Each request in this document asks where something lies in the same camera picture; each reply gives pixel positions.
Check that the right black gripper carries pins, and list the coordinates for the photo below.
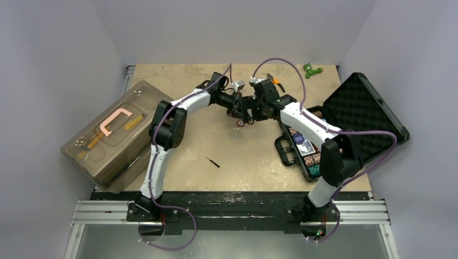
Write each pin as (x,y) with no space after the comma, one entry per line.
(253,106)

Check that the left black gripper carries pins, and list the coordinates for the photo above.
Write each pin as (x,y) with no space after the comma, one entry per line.
(236,109)

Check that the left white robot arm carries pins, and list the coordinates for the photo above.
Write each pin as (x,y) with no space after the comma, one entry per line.
(167,131)

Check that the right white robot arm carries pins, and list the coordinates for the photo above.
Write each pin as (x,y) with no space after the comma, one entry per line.
(341,156)

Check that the red poker chip left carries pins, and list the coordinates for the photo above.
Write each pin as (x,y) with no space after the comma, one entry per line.
(240,123)

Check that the clear round disc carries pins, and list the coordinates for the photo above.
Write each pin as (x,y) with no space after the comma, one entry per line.
(235,134)

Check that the orange black pliers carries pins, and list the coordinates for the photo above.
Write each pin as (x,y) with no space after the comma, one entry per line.
(276,82)

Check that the blue small blind button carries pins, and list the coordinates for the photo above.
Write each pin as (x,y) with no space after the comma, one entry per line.
(298,138)

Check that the small black screwdriver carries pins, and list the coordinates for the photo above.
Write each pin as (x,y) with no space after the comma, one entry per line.
(213,162)

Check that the green plastic toy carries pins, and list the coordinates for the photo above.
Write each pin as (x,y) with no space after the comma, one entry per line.
(309,71)

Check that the blue playing card deck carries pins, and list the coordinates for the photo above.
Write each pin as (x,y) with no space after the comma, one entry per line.
(306,148)

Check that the teal poker chip row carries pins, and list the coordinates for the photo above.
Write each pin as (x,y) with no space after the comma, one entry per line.
(314,171)

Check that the black foam-lined poker case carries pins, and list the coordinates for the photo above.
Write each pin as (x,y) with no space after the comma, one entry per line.
(355,105)

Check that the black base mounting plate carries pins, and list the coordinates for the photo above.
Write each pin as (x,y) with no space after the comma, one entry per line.
(233,211)

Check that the translucent brown tool box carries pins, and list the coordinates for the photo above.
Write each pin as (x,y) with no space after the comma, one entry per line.
(114,148)

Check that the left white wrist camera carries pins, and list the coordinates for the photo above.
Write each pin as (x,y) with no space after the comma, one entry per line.
(237,86)

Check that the aluminium frame rail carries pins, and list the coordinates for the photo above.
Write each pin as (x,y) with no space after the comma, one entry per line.
(369,212)

